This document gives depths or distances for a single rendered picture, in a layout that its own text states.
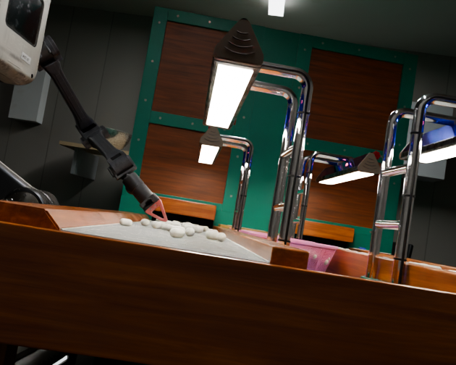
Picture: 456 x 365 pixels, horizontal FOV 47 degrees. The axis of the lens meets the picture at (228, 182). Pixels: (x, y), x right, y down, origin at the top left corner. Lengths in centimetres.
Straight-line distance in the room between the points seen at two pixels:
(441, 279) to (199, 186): 175
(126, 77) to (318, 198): 299
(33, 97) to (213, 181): 303
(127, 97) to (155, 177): 263
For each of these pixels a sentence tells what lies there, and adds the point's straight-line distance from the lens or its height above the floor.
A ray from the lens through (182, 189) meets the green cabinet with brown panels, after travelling 258.
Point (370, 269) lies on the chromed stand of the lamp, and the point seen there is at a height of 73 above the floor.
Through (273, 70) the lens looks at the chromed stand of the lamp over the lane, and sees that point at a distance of 109.
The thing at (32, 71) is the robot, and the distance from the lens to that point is 182.
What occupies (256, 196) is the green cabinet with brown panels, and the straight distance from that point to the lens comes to 260.
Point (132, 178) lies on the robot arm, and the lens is 184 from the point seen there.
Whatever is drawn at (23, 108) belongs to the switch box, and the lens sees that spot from 533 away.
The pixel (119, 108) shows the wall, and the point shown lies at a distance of 514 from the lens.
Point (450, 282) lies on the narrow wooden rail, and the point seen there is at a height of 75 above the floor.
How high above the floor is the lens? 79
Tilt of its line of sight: 4 degrees up
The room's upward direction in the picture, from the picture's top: 9 degrees clockwise
